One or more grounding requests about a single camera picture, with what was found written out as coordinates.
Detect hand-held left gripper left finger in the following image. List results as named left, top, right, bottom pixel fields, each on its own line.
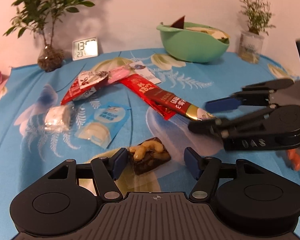
left=48, top=147, right=128, bottom=202

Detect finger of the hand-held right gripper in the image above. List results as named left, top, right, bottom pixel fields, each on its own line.
left=188, top=106, right=277, bottom=140
left=205, top=79, right=295, bottom=112

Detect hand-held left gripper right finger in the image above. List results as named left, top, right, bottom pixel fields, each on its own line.
left=184, top=147, right=263, bottom=201

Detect clear-wrapped nut chocolate bar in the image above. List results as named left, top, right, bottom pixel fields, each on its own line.
left=128, top=137, right=171, bottom=175

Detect dark red gold-tipped snack stick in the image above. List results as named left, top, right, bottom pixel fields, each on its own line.
left=150, top=90, right=217, bottom=122

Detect green plastic bowl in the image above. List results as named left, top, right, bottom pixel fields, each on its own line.
left=157, top=22, right=231, bottom=63

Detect person's right hand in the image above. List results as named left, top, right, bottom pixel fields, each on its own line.
left=286, top=133, right=300, bottom=172

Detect blue floral tablecloth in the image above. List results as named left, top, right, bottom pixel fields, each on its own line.
left=0, top=48, right=300, bottom=230

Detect blue and white snack packet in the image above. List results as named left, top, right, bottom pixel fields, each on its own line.
left=75, top=102, right=131, bottom=148

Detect wispy plant in clear pot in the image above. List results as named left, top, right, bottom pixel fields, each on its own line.
left=238, top=0, right=275, bottom=63

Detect white and green snack packet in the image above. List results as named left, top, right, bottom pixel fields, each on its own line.
left=185, top=26, right=230, bottom=42

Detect small white wrapped candy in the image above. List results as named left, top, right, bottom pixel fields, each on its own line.
left=44, top=105, right=72, bottom=132

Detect bright red flat snack packet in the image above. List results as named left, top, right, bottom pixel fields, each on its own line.
left=120, top=74, right=176, bottom=121

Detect white blue-print snack packet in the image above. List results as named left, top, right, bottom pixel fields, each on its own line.
left=129, top=61, right=162, bottom=84

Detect red and white snack packet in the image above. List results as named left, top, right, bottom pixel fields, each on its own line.
left=61, top=70, right=109, bottom=105

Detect pink snack packet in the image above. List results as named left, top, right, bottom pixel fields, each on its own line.
left=106, top=64, right=132, bottom=83

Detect dark red snack packet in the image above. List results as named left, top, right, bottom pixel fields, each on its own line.
left=170, top=15, right=187, bottom=28

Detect white digital clock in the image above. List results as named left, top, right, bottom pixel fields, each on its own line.
left=72, top=37, right=99, bottom=61

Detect leafy plant in glass vase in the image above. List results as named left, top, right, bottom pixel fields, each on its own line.
left=4, top=0, right=95, bottom=72

